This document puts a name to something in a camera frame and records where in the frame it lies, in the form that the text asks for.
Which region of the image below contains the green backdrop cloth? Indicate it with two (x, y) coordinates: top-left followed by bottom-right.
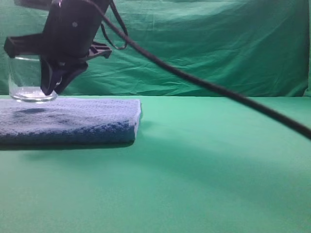
(0, 0), (311, 98)

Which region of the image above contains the thin black cable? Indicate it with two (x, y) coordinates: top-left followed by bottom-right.
(101, 0), (129, 50)

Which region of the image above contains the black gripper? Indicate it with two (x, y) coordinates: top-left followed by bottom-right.
(3, 0), (112, 95)

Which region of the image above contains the thick black cable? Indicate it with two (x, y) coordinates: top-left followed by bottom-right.
(85, 0), (311, 141)

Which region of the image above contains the folded blue towel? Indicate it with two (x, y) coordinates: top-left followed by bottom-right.
(0, 98), (141, 146)

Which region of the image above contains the transparent glass cup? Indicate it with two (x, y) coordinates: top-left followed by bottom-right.
(6, 55), (57, 103)

